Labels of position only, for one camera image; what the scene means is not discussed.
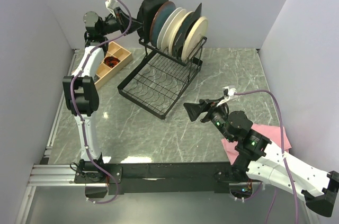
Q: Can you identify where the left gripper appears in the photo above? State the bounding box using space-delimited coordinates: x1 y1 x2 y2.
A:
100 7 145 37

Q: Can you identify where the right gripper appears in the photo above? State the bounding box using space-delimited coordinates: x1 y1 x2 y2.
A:
183 96 234 142

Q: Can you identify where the round red rimmed plate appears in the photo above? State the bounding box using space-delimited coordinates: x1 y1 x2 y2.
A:
137 0 155 38

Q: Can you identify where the black square floral plate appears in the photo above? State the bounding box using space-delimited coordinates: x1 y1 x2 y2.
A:
144 0 169 43

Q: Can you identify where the white fluted plate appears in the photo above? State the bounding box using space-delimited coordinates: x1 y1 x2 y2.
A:
156 7 183 50

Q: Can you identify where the teal brown rimmed plate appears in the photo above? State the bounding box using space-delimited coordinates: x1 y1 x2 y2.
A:
149 1 176 47

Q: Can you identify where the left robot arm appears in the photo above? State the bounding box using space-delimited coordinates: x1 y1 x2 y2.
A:
63 7 143 183

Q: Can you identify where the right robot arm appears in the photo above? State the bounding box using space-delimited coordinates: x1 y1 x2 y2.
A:
183 99 338 217

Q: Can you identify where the wooden compartment tray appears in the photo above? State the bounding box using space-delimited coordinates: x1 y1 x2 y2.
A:
71 41 133 91

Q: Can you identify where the cream round plate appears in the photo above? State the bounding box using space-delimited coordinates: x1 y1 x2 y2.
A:
168 9 191 56

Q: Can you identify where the beige front plate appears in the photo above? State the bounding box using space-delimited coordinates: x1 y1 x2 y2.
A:
181 16 208 62

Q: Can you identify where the pink cloth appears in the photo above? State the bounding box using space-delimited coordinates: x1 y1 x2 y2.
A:
221 123 292 165

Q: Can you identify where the black base bar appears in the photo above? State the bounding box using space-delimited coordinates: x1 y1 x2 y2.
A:
74 162 249 198

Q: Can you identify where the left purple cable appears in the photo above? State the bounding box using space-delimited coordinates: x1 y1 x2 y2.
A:
69 0 133 205

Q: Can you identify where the purple cable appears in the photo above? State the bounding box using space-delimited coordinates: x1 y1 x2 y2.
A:
69 0 133 205
234 89 301 224

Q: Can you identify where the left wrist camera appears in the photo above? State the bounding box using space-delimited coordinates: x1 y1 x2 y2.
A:
105 0 119 17

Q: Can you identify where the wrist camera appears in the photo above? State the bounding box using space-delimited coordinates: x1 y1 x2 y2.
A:
105 0 119 17
217 86 237 107

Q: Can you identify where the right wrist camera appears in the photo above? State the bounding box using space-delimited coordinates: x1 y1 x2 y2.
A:
217 86 237 107

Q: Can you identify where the black wire dish rack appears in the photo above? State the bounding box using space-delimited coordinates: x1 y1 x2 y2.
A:
117 37 207 120

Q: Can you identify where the red black cable bundle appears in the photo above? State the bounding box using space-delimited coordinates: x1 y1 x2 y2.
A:
103 56 120 67

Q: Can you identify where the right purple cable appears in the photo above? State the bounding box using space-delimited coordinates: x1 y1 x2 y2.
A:
234 89 301 224

